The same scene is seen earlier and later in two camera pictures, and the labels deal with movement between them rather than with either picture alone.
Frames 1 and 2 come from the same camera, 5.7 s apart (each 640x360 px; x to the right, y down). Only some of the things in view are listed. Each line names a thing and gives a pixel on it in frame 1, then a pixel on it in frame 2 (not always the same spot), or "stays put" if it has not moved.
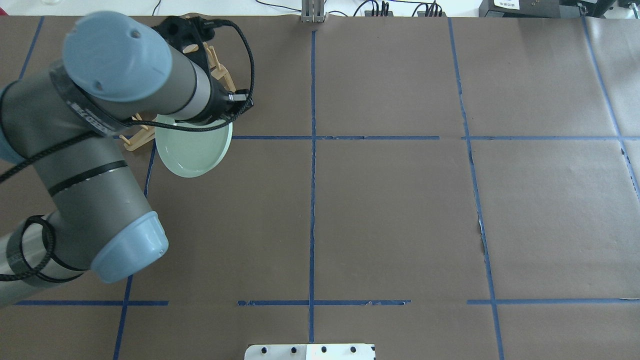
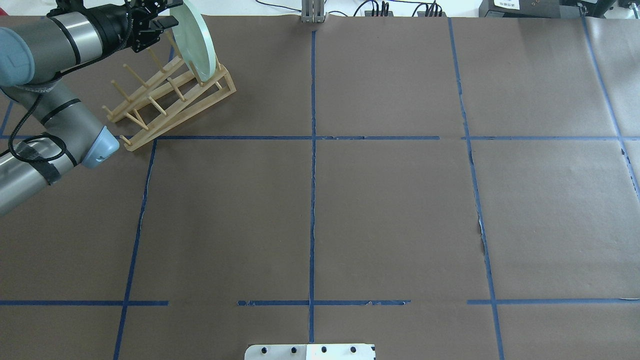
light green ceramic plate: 191,153 to 194,40
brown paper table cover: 445,188 stays put
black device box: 531,8 stays put
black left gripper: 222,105 to 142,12
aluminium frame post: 313,11 stays put
